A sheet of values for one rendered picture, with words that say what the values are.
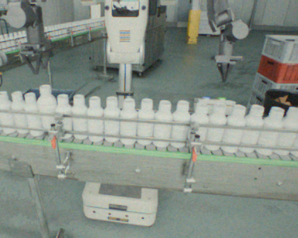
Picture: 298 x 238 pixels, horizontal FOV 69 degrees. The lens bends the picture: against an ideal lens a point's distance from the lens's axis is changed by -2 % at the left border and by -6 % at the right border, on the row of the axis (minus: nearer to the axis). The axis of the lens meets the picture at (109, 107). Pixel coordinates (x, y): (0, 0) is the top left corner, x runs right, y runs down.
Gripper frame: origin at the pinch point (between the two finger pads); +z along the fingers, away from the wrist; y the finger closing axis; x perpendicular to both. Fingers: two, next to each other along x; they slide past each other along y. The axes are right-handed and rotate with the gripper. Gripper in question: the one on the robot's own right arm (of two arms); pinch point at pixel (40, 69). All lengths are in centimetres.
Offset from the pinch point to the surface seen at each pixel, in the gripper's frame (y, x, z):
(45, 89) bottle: 0.4, 1.4, 7.1
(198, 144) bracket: 10, 52, 18
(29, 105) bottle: 1.0, -5.5, 13.3
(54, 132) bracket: 9.9, 7.3, 17.9
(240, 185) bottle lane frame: 4, 72, 38
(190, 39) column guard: -746, 182, 95
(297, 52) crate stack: -175, 187, 22
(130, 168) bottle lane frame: 3.7, 31.9, 35.1
